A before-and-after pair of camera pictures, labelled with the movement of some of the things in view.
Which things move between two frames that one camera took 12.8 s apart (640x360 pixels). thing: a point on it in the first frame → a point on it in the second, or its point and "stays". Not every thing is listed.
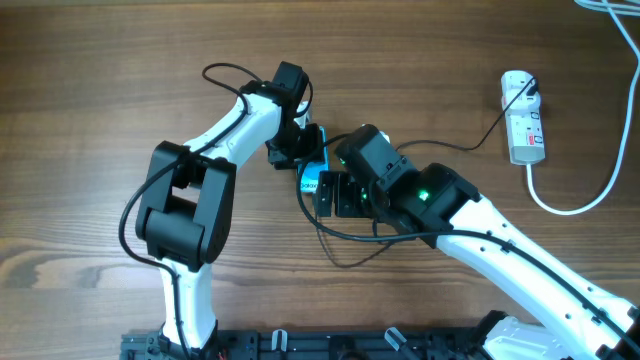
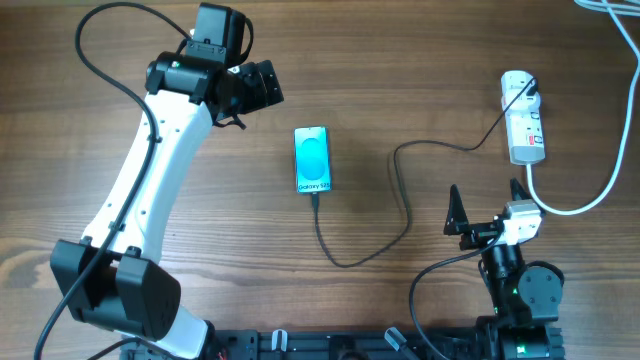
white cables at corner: x=628 y=7 stays
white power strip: x=522 y=117 stays
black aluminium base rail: x=316 y=345 stays
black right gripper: x=346 y=205 → x=458 y=224
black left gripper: x=311 y=150 → x=256 y=96
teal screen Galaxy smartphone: x=310 y=171 stays
